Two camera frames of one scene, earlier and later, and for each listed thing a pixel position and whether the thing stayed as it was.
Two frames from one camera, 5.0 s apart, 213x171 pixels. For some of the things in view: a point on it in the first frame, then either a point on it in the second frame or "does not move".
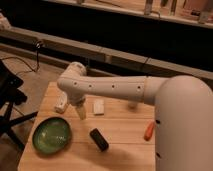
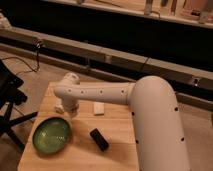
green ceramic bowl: [51, 135] does not move
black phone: [100, 140] does not move
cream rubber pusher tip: [81, 109] -> [73, 114]
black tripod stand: [10, 95] does not move
